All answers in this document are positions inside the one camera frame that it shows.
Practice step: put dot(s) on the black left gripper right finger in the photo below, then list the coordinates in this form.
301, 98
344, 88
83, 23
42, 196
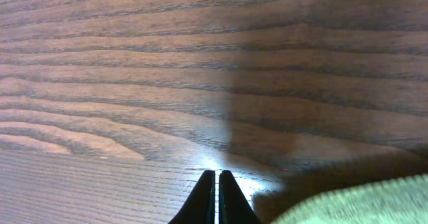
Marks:
233, 206

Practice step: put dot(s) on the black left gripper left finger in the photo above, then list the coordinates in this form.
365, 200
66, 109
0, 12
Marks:
199, 208

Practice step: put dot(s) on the light green cloth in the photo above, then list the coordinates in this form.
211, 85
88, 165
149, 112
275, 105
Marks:
400, 201

